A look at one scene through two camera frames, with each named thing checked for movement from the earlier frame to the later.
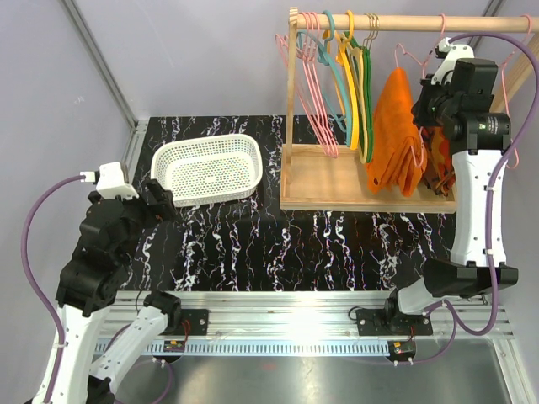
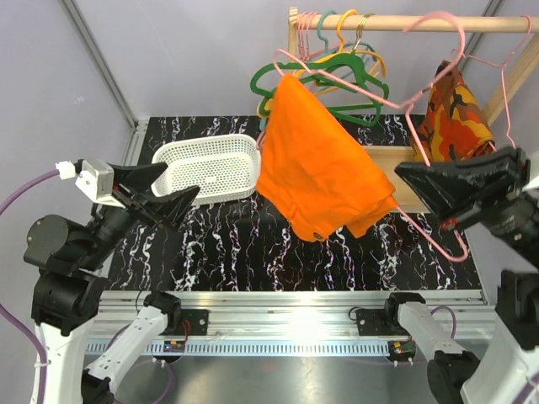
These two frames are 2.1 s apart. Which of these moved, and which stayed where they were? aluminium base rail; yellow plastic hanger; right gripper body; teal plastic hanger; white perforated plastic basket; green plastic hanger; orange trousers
Moved: teal plastic hanger; orange trousers; right gripper body; green plastic hanger; yellow plastic hanger
Stayed: aluminium base rail; white perforated plastic basket
